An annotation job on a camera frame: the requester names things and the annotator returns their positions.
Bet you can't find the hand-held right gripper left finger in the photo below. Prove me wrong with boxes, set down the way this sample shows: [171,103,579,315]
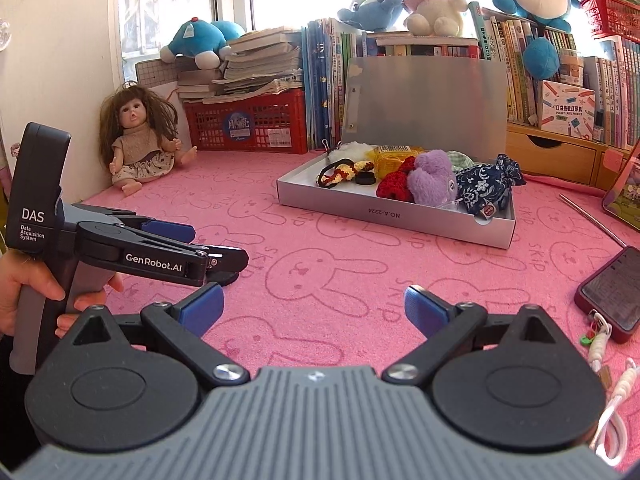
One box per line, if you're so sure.
[70,283,250,388]

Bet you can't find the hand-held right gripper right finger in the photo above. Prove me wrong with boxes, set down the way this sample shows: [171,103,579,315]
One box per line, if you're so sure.
[383,285,559,387]

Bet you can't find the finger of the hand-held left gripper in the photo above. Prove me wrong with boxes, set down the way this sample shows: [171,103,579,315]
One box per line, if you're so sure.
[206,247,249,274]
[115,217,196,243]

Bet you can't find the red crochet piece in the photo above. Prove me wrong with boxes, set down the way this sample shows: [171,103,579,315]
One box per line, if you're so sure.
[376,156,418,203]

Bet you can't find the purple plush toy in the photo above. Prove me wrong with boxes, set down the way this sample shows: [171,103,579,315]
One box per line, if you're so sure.
[407,149,458,207]

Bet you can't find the blue patterned fabric pouch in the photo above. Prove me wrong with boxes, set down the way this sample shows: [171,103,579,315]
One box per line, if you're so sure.
[454,154,526,221]

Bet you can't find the yellow red crochet hair band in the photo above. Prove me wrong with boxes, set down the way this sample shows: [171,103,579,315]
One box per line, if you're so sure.
[316,158,373,189]

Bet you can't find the yellow snack packet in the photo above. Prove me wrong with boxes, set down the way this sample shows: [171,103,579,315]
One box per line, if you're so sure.
[372,145,426,178]

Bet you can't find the green checked cloth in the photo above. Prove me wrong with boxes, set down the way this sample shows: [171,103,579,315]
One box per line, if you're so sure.
[446,150,476,171]

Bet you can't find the white fluffy plush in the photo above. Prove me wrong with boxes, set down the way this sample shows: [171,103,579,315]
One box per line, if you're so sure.
[332,141,376,161]

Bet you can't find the silver cardboard box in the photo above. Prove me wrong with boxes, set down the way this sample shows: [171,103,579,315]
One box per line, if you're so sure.
[276,55,516,250]

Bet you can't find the person's left hand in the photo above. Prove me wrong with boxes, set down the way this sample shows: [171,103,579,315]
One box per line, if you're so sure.
[0,249,125,338]

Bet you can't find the pink rabbit print towel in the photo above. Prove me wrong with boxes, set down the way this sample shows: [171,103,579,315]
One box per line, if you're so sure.
[82,147,640,461]

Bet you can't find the brown-haired baby doll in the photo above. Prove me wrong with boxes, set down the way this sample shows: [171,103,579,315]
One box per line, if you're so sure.
[98,82,198,196]

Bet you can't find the red plastic crate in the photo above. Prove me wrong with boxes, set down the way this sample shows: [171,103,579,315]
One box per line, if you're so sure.
[182,87,308,155]

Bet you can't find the white grid board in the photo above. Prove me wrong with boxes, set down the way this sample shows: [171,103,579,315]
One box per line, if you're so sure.
[135,57,188,126]

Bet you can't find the stack of worn books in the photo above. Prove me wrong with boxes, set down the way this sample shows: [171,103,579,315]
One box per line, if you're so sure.
[177,26,303,105]

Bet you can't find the smartphone in red case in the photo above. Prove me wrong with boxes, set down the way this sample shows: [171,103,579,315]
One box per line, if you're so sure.
[575,245,640,343]

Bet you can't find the thin metal rod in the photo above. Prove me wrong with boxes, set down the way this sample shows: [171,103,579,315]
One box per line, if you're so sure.
[559,194,628,248]

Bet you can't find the blue cat plush toy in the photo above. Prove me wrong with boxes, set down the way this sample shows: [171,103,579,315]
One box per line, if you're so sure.
[160,18,246,70]

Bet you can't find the row of blue books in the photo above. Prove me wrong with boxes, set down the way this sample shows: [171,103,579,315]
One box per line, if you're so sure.
[301,17,351,151]

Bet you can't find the wooden desktop drawer organizer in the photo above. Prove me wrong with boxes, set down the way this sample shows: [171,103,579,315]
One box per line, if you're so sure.
[506,122,621,191]

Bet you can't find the pink triangular toy house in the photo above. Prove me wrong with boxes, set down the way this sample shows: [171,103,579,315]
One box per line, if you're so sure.
[602,140,640,231]

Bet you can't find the white label printer box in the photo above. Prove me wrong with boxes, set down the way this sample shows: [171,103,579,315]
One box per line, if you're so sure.
[537,80,596,138]

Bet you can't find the stacked books with dark spines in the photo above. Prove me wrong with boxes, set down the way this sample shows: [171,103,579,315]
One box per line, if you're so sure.
[362,30,481,60]

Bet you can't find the blue whale plush toy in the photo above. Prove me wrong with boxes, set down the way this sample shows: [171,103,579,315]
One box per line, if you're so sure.
[336,0,403,33]

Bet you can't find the row of upright books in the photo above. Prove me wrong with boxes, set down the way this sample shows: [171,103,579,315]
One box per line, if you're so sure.
[470,2,640,148]

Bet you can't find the red plastic basket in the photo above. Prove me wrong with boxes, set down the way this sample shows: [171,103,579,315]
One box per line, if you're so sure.
[580,0,640,43]

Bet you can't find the white charging cable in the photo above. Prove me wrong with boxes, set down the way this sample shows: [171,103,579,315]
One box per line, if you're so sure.
[582,310,640,466]

